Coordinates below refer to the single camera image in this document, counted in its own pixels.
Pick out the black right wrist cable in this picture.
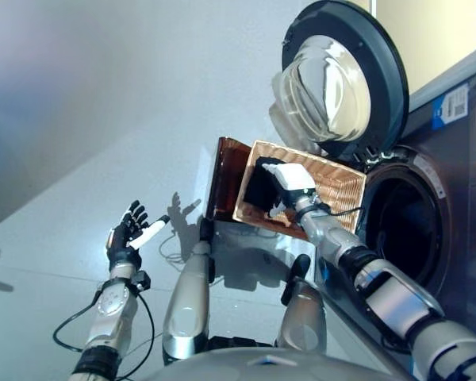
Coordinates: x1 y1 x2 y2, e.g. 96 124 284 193
317 202 364 218

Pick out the silver robot right leg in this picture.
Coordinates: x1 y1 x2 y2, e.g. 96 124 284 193
275 253 328 354

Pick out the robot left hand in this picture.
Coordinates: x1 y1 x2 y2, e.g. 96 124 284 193
105 200 171 273

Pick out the blue white energy label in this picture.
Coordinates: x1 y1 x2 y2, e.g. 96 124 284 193
432 83 471 129

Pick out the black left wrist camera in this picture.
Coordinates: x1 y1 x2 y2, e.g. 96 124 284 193
133 271 152 291

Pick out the grey front-load washing machine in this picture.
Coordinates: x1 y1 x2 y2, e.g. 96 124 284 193
356 59 476 381

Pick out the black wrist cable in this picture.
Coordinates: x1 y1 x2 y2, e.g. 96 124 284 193
317 202 364 218
52 291 156 380

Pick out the white and beige cabinet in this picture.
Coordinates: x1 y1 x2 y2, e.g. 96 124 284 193
370 0 476 104

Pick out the silver robot leg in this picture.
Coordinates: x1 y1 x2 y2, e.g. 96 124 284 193
275 253 328 354
161 217 217 364

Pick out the glossy brown wooden stool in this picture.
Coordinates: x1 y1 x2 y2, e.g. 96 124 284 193
204 137 255 221

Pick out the black garment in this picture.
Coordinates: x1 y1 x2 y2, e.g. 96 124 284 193
242 156 286 211

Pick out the woven wicker laundry basket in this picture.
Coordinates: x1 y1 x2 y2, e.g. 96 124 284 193
232 139 368 241

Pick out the silver robot left leg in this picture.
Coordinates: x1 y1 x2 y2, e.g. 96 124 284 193
161 217 217 364

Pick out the round glass washer door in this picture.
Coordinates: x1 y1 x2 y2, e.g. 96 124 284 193
270 0 410 160

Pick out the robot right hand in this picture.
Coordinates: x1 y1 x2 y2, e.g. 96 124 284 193
260 160 317 219

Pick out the thin white floor cable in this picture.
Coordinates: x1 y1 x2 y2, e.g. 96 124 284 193
158 233 190 264

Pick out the grey robot torso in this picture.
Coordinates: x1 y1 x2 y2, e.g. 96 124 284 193
142 347 417 381

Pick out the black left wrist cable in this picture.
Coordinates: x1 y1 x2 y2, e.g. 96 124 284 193
52 291 156 380

